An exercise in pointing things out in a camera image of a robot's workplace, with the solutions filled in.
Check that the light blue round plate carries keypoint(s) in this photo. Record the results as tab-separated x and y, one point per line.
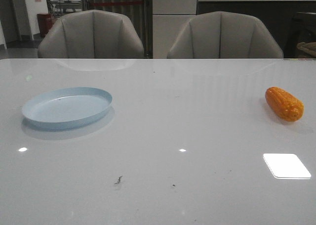
67	108

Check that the orange corn cob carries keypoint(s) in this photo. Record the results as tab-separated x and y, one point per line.
285	105

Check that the right beige armchair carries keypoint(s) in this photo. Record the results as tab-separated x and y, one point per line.
224	35

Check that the beige armchair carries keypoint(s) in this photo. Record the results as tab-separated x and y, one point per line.
224	35
92	34

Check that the left beige armchair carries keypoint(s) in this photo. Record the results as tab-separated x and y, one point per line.
92	34

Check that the white cabinet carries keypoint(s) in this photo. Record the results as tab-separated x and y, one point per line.
168	17

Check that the red barrier tape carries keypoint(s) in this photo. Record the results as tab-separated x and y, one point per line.
123	3

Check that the background desk with items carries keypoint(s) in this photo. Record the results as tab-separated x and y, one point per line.
61	7

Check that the red trash bin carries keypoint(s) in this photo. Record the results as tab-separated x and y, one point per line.
45	23

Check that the dark counter with light top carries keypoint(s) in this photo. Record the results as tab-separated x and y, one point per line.
289	21

